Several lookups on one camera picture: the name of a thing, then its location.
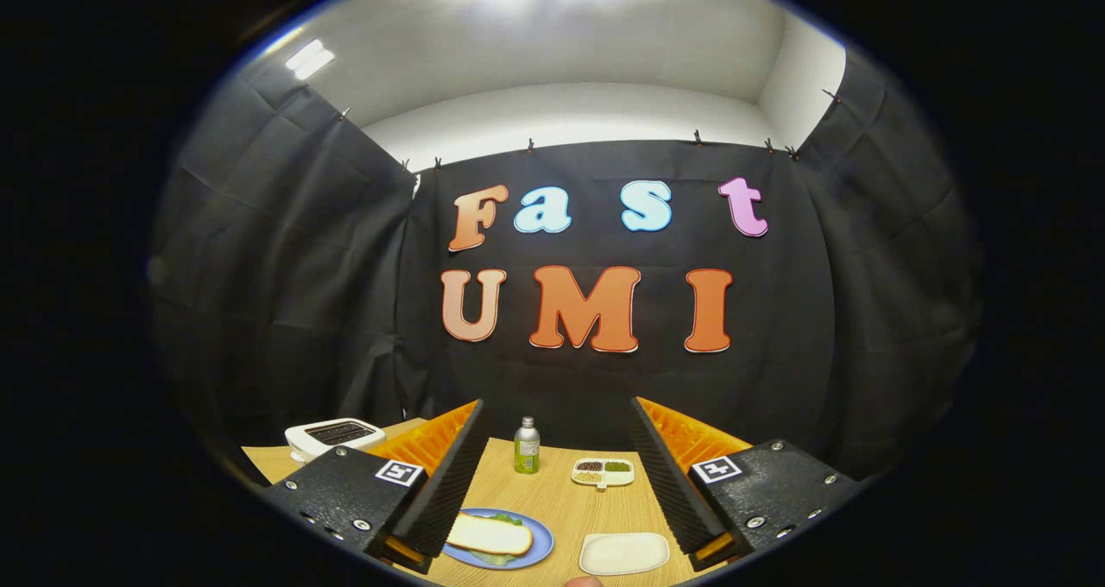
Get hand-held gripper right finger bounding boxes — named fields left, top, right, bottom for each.
left=628, top=396, right=864, bottom=575

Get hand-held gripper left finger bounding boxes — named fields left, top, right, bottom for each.
left=263, top=399, right=489, bottom=575

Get toasted bread slice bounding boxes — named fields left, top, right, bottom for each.
left=445, top=513, right=534, bottom=557

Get green lettuce leaf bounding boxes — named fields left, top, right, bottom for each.
left=466, top=511, right=529, bottom=566

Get white divided dish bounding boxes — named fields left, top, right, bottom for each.
left=571, top=458, right=635, bottom=491

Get white square plate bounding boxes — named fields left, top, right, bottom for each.
left=578, top=532, right=671, bottom=578

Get metal bottle with green label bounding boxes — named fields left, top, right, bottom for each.
left=514, top=416, right=541, bottom=475

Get blue round plate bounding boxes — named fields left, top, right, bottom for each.
left=442, top=508, right=554, bottom=570

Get white toaster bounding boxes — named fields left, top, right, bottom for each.
left=284, top=418, right=388, bottom=464

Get black backdrop cloth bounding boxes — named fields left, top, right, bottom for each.
left=151, top=47, right=985, bottom=484

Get small ceiling light panel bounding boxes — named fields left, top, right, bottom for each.
left=285, top=39, right=336, bottom=80

